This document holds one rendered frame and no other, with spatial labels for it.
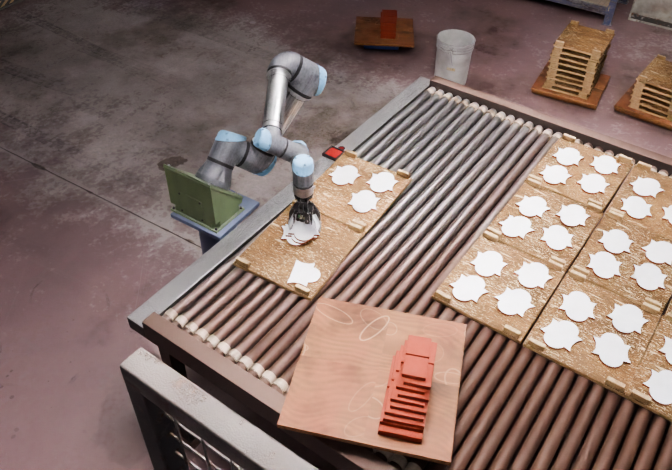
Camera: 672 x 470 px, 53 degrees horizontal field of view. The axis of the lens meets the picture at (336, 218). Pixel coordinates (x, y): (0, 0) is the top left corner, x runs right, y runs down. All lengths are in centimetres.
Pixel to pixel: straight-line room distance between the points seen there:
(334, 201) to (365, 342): 83
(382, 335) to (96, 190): 277
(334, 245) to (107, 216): 205
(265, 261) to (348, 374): 66
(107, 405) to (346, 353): 157
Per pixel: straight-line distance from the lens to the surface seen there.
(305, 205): 252
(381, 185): 291
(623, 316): 261
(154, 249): 406
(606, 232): 291
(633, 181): 324
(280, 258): 259
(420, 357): 196
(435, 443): 202
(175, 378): 70
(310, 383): 210
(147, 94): 545
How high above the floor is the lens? 278
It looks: 42 degrees down
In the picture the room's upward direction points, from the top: 1 degrees clockwise
